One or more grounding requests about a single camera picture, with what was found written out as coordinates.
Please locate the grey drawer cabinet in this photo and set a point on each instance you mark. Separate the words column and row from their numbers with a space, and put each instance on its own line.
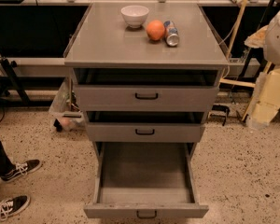
column 105, row 41

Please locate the black metal stand leg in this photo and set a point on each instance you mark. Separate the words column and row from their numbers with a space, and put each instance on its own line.
column 14, row 80

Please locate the black white sneaker upper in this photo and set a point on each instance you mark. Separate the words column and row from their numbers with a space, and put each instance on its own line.
column 22, row 169

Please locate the grey drawer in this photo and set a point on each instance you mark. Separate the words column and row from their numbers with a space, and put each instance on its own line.
column 145, row 181
column 144, row 126
column 110, row 89

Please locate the grey top drawer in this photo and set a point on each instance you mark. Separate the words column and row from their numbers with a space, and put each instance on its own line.
column 110, row 89

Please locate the black white sneaker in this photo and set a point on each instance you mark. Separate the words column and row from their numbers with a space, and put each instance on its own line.
column 22, row 169
column 10, row 207

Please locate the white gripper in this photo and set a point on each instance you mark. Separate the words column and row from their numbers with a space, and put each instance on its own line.
column 278, row 39

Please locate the black white sneaker lower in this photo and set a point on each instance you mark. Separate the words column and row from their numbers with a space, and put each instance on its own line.
column 10, row 207

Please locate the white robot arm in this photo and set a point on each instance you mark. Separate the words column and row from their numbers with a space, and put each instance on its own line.
column 268, row 38

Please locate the clear plastic bin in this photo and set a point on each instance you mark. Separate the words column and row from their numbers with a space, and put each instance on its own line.
column 64, row 109

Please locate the grey bottom drawer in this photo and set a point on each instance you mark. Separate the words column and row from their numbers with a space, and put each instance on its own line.
column 145, row 181

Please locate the white ceramic bowl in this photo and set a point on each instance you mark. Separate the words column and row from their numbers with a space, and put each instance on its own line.
column 135, row 15

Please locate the grey middle drawer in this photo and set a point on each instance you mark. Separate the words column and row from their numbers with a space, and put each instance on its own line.
column 144, row 126

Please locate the orange fruit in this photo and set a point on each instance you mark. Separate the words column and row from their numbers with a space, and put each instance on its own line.
column 155, row 30

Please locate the wooden easel frame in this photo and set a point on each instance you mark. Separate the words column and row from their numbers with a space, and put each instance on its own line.
column 244, row 26

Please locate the blue silver redbull can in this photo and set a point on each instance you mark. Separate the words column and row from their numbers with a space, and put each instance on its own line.
column 171, row 34

